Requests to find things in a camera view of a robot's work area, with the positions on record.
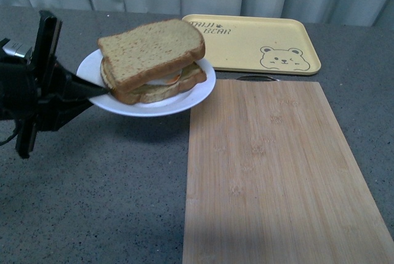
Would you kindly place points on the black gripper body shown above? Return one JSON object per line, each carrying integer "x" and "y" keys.
{"x": 29, "y": 88}

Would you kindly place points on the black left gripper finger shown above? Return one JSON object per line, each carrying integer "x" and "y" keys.
{"x": 71, "y": 86}

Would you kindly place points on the white round plate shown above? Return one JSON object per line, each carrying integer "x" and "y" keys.
{"x": 89, "y": 69}

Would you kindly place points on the bread slice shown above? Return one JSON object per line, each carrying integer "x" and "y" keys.
{"x": 160, "y": 93}
{"x": 148, "y": 52}

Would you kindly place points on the fried egg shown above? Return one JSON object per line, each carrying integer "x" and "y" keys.
{"x": 166, "y": 80}

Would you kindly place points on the yellow bear tray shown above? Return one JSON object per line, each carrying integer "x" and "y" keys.
{"x": 256, "y": 44}

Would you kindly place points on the bamboo cutting board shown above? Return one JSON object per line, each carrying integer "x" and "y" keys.
{"x": 271, "y": 179}

